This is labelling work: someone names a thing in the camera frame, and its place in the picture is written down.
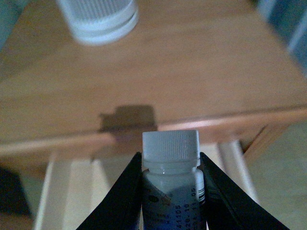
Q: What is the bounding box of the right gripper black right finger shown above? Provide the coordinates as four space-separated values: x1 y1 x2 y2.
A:
200 152 288 230

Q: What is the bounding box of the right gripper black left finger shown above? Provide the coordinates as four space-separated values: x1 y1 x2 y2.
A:
77 152 142 230

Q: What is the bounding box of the white medicine bottle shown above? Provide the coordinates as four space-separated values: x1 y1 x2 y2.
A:
142 130 207 230

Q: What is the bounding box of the wooden drawer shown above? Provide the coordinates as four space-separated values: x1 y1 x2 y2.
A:
33 141 258 230

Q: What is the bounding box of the wooden nightstand cabinet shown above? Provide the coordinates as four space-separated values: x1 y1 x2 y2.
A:
0 0 307 168

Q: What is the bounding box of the right grey-green curtain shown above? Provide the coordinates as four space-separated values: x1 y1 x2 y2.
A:
256 0 307 76

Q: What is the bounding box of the grey-green curtain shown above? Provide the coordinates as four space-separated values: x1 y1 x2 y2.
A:
0 0 31 49
256 0 307 76

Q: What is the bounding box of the left grey-green curtain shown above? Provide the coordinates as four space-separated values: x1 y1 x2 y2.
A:
0 0 31 49

